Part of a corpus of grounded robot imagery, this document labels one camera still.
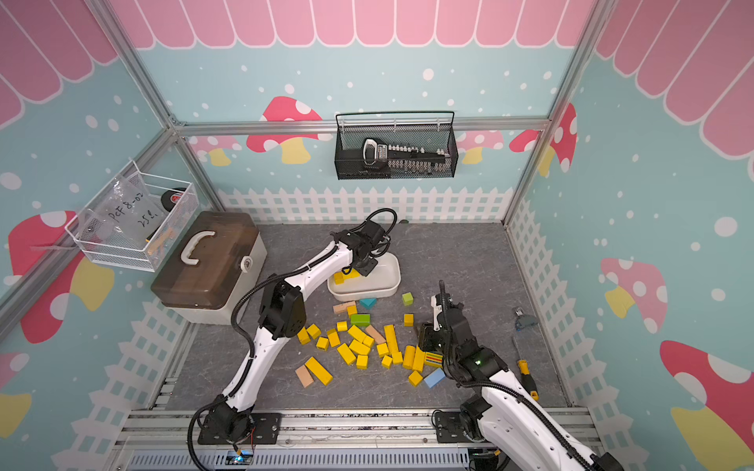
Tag white oval plastic tub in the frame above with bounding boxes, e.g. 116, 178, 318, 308
327, 253, 402, 302

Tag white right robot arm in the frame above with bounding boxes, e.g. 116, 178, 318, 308
433, 281, 622, 470

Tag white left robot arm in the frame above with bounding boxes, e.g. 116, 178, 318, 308
187, 207, 398, 455

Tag rainbow striped block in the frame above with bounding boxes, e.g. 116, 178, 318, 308
424, 352, 443, 368

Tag light blue block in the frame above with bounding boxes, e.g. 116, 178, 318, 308
423, 368, 446, 389

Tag long yellow block upright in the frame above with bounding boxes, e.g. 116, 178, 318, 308
412, 347, 425, 373

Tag yellow black screwdriver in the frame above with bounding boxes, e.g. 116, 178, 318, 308
512, 336, 540, 402

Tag teal triangular block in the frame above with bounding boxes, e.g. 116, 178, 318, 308
359, 298, 377, 309

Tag grey blue clamp tool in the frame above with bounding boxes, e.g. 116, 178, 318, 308
514, 307, 539, 332

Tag green rectangular block centre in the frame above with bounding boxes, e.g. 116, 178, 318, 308
350, 314, 371, 328

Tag long yellow block bottom left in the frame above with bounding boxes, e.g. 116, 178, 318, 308
304, 357, 333, 386

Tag tan wooden block bottom left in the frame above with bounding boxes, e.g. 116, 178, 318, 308
296, 365, 314, 388

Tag brown lidded storage box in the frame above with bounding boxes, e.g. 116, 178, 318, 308
150, 211, 267, 325

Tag black tape roll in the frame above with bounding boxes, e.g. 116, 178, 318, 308
160, 188, 187, 213

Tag black wire mesh basket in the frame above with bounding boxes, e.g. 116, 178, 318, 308
334, 111, 459, 180

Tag clear wire wall basket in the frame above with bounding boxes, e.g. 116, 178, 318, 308
65, 161, 199, 273

